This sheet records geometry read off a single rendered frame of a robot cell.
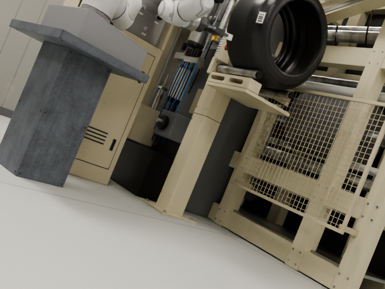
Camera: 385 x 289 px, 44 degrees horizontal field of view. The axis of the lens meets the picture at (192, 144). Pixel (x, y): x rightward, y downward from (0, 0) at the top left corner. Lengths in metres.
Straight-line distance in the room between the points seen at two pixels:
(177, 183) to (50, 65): 1.05
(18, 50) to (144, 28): 2.33
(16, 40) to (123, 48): 2.91
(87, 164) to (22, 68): 2.41
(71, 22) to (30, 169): 0.68
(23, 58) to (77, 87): 2.90
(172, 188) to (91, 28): 1.14
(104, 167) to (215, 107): 0.76
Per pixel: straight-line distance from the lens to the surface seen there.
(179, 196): 2.86
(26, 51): 5.13
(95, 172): 2.93
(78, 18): 2.18
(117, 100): 2.88
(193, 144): 2.82
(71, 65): 2.22
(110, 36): 2.21
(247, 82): 2.52
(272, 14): 2.57
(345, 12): 3.09
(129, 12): 2.53
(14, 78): 5.12
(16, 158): 2.26
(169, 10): 2.27
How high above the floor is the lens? 0.39
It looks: 1 degrees up
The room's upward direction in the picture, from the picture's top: 23 degrees clockwise
